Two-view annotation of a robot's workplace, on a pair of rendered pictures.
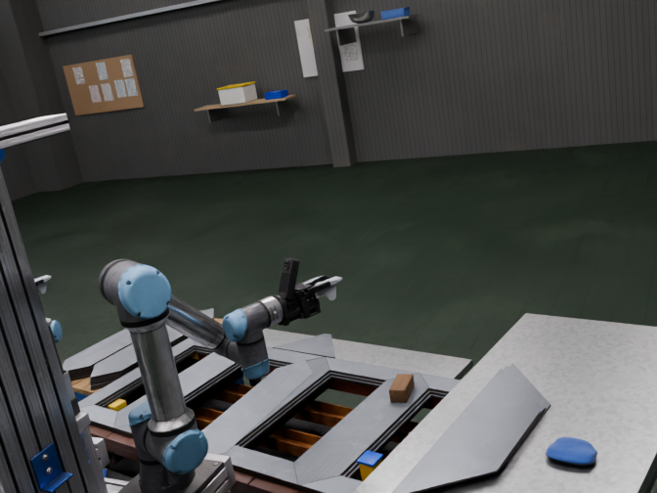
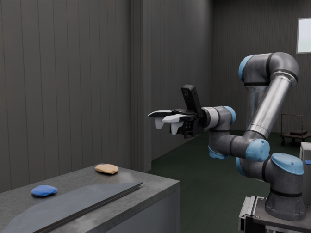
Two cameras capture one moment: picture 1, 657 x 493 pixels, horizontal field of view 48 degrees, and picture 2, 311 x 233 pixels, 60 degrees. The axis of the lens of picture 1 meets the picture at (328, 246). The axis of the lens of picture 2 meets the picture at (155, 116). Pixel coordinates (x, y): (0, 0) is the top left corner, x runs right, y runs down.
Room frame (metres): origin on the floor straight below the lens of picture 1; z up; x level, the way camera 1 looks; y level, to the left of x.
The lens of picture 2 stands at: (2.80, -0.05, 1.54)
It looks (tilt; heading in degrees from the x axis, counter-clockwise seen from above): 6 degrees down; 177
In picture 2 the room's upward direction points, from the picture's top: straight up
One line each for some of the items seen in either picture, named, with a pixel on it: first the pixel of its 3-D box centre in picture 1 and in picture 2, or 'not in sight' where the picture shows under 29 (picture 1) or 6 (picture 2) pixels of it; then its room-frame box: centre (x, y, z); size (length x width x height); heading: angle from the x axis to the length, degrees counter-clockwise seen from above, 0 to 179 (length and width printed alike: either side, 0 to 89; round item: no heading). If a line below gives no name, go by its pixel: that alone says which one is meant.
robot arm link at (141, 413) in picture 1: (154, 426); (284, 171); (1.77, 0.54, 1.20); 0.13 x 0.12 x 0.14; 36
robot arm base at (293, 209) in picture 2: (163, 464); (285, 200); (1.78, 0.54, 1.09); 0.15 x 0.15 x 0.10
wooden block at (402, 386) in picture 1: (402, 387); not in sight; (2.38, -0.17, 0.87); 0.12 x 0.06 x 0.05; 157
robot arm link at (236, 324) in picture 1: (245, 323); (219, 117); (1.82, 0.25, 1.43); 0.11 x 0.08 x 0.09; 126
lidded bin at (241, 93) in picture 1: (238, 93); not in sight; (11.70, 0.98, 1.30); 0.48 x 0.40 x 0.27; 61
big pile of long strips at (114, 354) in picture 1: (143, 343); not in sight; (3.34, 0.96, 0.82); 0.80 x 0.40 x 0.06; 141
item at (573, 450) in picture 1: (572, 450); (43, 190); (1.56, -0.50, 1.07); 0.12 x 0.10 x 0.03; 58
